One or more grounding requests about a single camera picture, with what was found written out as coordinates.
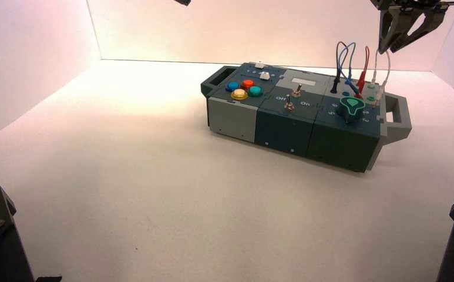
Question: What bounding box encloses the green pointer rotary knob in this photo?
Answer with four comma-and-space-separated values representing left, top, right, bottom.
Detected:
336, 96, 366, 125

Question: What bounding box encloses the red jumper wire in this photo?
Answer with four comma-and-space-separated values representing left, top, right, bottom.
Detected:
354, 46, 371, 99

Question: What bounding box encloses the modular teal grey control box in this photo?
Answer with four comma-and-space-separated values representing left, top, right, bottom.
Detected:
200, 61, 413, 173

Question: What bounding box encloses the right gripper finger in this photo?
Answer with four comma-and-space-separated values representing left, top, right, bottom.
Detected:
377, 8, 399, 55
389, 6, 449, 54

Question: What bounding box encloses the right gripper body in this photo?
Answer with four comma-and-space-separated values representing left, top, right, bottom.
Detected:
369, 0, 454, 12

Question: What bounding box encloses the light blue jumper wire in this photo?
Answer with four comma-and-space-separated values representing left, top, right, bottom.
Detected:
338, 42, 363, 96

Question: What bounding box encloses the dark blue wire black plug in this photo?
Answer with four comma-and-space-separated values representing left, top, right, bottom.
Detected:
330, 41, 349, 95

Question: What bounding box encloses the white jumper wire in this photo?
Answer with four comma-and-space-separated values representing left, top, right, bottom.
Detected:
369, 49, 392, 108

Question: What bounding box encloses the yellow dome push button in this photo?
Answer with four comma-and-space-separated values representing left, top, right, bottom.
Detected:
230, 88, 249, 102

